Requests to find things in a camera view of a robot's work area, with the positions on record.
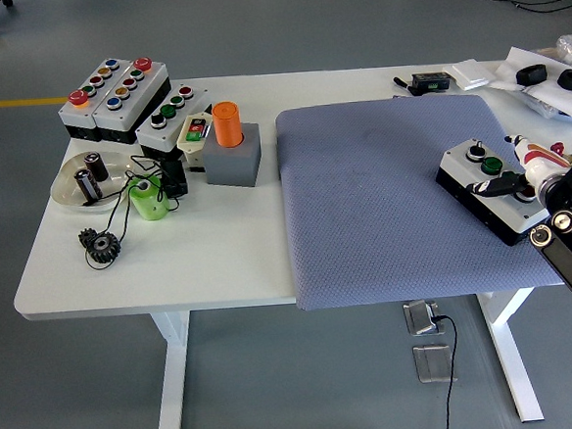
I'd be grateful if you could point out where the cream red-green switch box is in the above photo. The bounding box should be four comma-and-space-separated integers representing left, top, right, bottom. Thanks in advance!
174, 112, 218, 174

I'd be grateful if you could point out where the black pen-shaped tool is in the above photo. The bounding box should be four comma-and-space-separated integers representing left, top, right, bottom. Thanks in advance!
393, 74, 419, 96

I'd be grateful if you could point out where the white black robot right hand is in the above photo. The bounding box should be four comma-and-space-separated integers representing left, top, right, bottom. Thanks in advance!
460, 130, 569, 199

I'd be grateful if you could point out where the small black metal gear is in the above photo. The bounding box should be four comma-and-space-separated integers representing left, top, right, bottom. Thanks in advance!
77, 226, 101, 250

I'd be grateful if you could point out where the white table leg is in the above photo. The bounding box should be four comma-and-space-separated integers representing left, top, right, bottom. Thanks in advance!
147, 310, 199, 429
475, 287, 546, 426

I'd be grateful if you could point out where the large black metal gear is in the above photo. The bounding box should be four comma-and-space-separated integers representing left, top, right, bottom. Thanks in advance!
84, 230, 123, 266

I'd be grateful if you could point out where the clear round dish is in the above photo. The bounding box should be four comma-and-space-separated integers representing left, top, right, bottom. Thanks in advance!
47, 146, 142, 218

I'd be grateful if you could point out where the open metal floor socket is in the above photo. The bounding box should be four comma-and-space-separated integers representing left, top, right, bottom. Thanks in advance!
401, 299, 447, 339

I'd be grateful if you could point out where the white five-button control box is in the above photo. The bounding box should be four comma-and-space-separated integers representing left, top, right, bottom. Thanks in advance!
54, 57, 137, 146
88, 55, 177, 148

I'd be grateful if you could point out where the small black adapter box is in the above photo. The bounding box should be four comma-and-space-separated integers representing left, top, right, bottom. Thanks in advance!
159, 157, 191, 201

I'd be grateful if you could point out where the green plastic cylinder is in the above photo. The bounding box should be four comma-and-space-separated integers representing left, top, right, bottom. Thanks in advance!
125, 174, 172, 224

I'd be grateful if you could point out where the white wall switch plate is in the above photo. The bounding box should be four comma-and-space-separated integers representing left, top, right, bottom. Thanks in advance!
440, 57, 497, 93

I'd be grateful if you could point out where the black power cable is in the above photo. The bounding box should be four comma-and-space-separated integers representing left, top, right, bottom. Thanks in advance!
430, 313, 465, 429

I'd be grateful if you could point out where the dark brown capacitor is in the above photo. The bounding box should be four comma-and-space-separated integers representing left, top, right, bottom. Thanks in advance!
82, 150, 111, 184
72, 167, 104, 204

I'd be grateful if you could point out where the white four-button control box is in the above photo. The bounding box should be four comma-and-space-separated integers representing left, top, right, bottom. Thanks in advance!
132, 81, 217, 163
432, 132, 554, 253

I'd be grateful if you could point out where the grey square block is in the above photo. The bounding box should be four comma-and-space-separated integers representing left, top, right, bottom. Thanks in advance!
198, 121, 264, 192

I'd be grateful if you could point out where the thin black cord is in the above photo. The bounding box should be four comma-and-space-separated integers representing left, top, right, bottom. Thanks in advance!
76, 151, 187, 272

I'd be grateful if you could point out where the black module with green connector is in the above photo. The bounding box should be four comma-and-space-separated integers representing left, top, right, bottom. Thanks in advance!
410, 70, 453, 94

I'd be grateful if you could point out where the white paper sheet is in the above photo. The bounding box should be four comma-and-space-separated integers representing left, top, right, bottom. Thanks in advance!
488, 41, 572, 126

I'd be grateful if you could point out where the grey-blue textured mat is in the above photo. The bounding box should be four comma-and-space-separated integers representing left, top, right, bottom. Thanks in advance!
272, 84, 572, 313

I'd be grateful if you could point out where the closed metal floor plate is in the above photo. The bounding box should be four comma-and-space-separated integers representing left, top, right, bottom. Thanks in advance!
411, 342, 458, 385

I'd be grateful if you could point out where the orange plastic cylinder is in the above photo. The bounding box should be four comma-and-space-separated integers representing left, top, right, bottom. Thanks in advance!
210, 100, 245, 150

